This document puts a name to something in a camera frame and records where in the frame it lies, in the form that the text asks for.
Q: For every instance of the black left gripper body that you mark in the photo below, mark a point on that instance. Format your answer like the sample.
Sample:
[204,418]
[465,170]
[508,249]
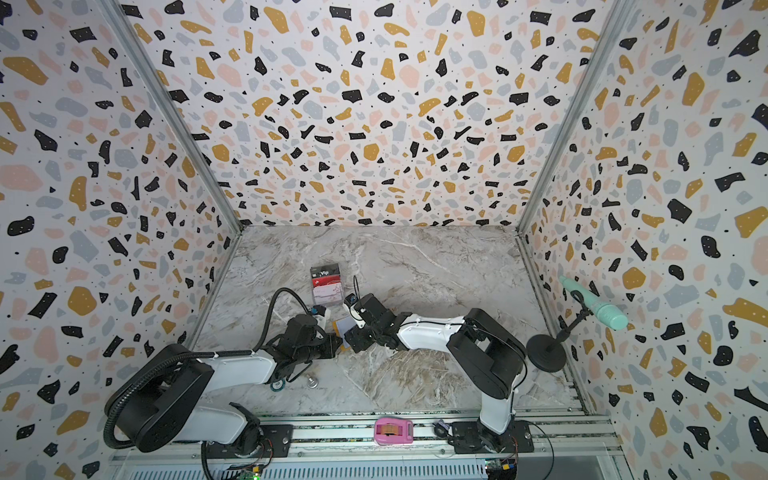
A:
[321,348]

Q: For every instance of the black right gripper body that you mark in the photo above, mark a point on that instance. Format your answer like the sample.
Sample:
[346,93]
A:
[365,308]

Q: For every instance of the black VIP card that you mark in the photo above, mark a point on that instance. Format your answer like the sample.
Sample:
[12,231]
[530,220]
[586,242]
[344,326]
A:
[324,271]

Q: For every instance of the yellow leather card holder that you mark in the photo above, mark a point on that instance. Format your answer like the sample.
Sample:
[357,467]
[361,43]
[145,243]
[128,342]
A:
[341,327]

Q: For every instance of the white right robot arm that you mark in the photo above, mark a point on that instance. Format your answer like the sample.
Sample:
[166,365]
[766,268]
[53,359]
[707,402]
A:
[491,357]

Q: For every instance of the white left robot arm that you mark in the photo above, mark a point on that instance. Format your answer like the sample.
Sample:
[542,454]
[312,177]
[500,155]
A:
[167,400]

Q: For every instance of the clear acrylic card stand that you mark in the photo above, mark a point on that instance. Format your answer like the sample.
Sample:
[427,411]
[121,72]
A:
[327,285]

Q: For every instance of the red card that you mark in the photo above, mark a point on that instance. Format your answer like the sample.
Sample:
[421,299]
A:
[324,281]

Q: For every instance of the teal round token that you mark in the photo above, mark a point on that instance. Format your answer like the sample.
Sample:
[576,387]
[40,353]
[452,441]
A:
[278,385]

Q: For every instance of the pink tape measure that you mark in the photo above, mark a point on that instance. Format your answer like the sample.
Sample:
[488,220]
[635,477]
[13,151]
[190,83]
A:
[393,431]

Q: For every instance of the mint green microphone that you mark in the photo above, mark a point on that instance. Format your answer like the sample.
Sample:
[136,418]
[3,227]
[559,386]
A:
[605,312]

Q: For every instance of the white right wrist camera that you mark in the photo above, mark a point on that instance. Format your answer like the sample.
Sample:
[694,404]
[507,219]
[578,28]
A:
[350,303]

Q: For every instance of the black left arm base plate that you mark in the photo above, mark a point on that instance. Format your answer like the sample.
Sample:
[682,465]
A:
[264,442]

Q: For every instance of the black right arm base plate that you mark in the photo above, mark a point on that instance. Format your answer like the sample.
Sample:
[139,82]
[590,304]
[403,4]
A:
[472,437]

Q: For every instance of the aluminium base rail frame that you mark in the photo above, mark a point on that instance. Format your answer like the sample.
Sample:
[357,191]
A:
[553,445]

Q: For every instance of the aluminium corner post left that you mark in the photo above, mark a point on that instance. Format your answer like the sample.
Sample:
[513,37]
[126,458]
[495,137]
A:
[119,23]

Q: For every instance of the aluminium corner post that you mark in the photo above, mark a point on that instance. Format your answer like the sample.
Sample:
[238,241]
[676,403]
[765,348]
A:
[119,23]
[611,31]

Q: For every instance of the aluminium corner post right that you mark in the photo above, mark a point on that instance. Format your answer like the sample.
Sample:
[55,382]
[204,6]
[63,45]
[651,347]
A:
[611,31]

